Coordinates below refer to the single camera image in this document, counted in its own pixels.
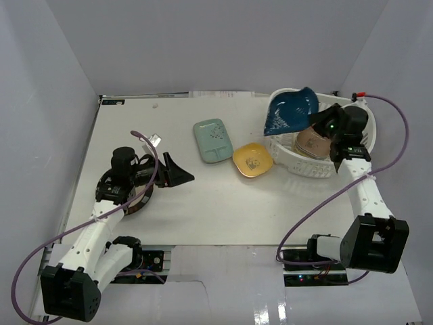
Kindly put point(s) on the dark blue leaf plate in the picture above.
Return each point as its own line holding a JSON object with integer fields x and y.
{"x": 289, "y": 110}

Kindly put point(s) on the papers at table back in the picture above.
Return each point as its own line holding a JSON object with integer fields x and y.
{"x": 221, "y": 94}

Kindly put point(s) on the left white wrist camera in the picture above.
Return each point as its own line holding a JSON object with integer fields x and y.
{"x": 154, "y": 140}

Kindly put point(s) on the yellow square plate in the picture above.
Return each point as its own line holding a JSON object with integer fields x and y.
{"x": 252, "y": 160}

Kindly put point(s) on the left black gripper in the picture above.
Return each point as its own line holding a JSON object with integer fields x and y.
{"x": 166, "y": 170}

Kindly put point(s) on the light green rectangular plate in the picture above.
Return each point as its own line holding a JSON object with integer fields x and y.
{"x": 213, "y": 140}

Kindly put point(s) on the round dark mirrored plate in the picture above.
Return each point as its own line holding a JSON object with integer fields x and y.
{"x": 120, "y": 189}

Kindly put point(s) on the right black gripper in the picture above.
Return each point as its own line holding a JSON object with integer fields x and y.
{"x": 318, "y": 118}

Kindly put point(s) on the white plastic dish basket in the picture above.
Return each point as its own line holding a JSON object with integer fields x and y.
{"x": 281, "y": 147}

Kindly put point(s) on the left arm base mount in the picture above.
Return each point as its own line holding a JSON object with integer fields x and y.
{"x": 153, "y": 270}

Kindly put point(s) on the brown square plate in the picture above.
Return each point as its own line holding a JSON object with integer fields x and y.
{"x": 311, "y": 144}

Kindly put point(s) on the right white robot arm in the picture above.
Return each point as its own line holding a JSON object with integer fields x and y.
{"x": 376, "y": 239}

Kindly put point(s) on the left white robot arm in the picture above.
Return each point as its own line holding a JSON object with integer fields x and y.
{"x": 72, "y": 288}

